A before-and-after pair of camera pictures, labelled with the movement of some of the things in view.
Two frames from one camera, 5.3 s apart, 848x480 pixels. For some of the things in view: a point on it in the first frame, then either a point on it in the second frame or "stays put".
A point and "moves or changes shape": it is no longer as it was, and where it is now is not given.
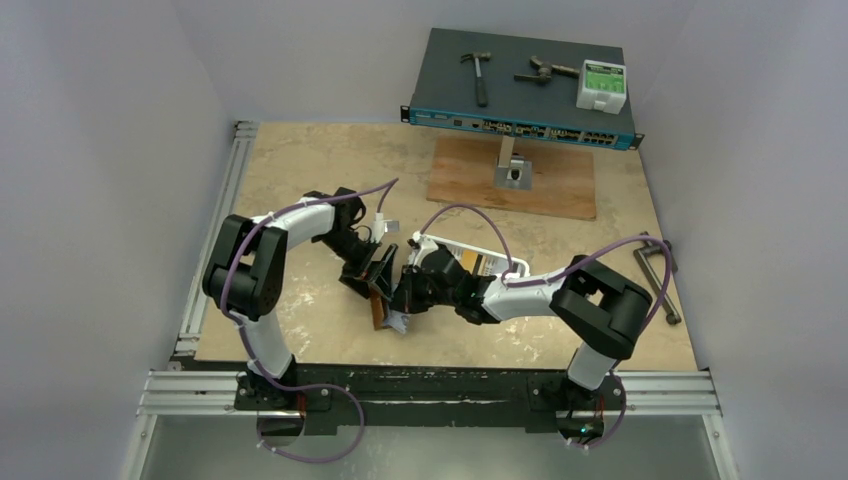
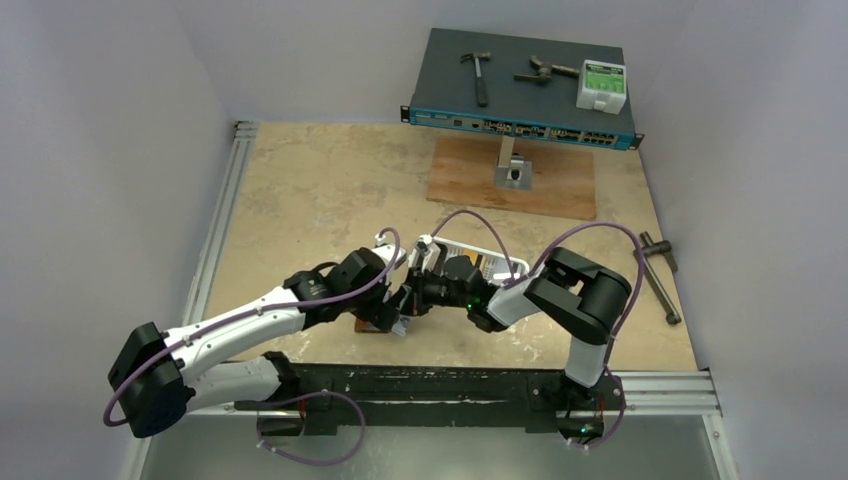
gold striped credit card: x=469 y=259 stays put
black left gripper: x=377 y=272 -> x=379 y=312
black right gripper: x=413 y=289 stays put
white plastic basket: x=423 y=244 stays put
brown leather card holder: x=380 y=310 moves or changes shape
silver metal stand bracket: x=512 y=171 stays put
